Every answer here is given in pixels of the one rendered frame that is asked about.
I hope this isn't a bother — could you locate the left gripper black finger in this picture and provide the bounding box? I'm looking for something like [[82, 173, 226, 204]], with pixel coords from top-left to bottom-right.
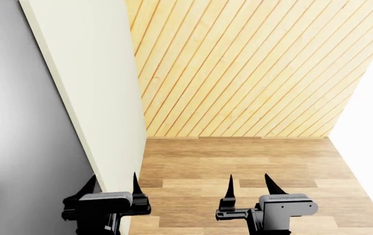
[[74, 174, 98, 200], [130, 171, 150, 208]]

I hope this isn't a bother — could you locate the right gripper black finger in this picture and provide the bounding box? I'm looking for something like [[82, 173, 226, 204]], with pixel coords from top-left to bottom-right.
[[218, 174, 239, 212], [264, 172, 290, 196]]

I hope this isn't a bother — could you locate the cream white fridge door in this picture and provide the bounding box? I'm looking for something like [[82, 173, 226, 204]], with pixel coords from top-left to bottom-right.
[[18, 0, 149, 235]]

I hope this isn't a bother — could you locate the grey fridge body panel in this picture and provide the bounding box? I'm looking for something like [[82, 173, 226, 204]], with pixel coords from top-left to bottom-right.
[[0, 0, 103, 235]]

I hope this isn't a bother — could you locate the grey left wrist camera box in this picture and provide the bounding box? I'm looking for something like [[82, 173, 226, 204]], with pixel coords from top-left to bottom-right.
[[78, 191, 134, 213]]

